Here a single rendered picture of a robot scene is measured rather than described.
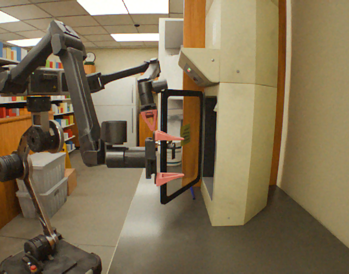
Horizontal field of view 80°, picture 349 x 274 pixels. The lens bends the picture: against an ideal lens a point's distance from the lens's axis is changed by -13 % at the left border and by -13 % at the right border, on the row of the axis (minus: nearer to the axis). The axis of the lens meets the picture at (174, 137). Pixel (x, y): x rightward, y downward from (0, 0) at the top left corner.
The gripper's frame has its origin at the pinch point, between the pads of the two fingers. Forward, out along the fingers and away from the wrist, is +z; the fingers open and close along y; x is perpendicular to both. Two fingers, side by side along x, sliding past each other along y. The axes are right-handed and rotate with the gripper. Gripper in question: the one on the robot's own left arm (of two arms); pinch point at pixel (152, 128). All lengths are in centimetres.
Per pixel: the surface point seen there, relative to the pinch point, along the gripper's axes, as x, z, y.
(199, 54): -17.5, -13.6, -34.6
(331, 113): -63, 11, -27
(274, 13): -50, -28, -30
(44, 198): 133, 29, 152
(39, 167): 126, -5, 141
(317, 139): -62, 19, -17
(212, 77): -20.3, -6.5, -32.9
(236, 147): -24.3, 15.0, -27.4
